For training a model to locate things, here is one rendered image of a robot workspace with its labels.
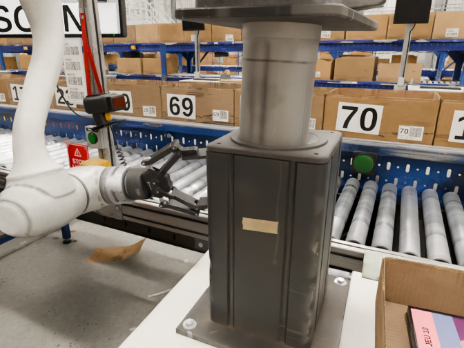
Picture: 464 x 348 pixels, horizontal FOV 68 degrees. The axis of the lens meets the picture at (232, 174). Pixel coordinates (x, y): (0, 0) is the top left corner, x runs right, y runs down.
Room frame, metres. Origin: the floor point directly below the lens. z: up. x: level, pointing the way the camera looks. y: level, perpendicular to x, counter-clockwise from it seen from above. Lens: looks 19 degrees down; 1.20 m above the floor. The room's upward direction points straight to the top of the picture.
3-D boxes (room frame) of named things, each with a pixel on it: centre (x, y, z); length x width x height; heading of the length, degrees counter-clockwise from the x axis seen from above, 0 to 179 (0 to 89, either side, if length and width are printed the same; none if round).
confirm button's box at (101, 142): (1.07, 0.43, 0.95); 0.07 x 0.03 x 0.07; 64
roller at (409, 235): (0.95, -0.54, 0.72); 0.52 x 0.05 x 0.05; 154
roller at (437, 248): (0.92, -0.60, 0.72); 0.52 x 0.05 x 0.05; 154
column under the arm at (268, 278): (0.54, -0.07, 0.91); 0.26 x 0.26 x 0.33; 67
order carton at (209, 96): (1.76, 0.11, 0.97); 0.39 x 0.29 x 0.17; 64
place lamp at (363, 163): (1.23, -0.49, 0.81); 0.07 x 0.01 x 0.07; 64
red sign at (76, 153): (1.11, 0.49, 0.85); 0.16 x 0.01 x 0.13; 64
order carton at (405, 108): (1.42, -0.60, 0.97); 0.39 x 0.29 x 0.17; 64
